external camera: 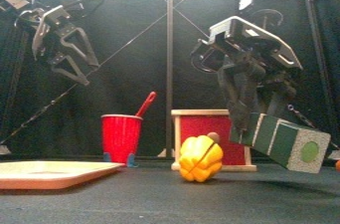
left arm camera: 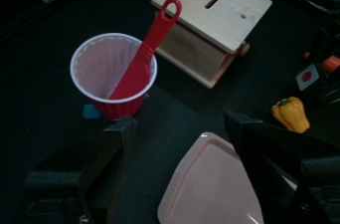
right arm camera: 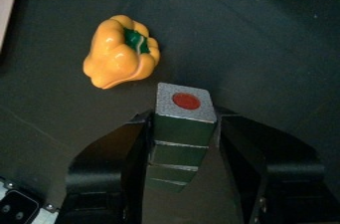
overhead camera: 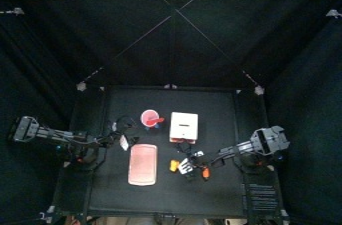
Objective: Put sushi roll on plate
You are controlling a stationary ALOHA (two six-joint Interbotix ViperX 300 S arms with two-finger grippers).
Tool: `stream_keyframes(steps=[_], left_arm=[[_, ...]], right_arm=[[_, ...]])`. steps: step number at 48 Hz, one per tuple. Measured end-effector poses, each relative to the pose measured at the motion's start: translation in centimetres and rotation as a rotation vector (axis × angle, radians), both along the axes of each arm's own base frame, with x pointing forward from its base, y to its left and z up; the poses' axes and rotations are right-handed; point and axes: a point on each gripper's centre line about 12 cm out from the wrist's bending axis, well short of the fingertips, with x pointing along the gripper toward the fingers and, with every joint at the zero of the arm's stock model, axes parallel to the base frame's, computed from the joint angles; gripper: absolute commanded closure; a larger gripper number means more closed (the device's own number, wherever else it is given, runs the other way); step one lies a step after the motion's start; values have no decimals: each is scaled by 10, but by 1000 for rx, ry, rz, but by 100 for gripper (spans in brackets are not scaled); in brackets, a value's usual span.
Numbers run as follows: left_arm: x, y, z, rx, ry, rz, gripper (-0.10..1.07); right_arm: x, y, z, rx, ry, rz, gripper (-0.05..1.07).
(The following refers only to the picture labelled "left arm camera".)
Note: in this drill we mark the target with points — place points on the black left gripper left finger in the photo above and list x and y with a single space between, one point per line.
99 155

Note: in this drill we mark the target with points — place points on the pink plastic plate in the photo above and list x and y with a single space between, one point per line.
210 184

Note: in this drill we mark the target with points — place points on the yellow toy bell pepper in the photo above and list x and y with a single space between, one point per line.
293 115

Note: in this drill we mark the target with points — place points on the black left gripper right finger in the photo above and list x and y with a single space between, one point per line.
283 155

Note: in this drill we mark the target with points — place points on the orange toy food piece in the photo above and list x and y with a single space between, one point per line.
331 63

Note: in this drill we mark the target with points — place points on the wooden box with slot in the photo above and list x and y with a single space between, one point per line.
213 15

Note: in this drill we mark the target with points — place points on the red plastic cup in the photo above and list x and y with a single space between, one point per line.
105 68

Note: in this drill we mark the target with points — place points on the small blue block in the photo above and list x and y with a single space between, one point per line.
90 111

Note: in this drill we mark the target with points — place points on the red plastic spatula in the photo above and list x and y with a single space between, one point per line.
142 65

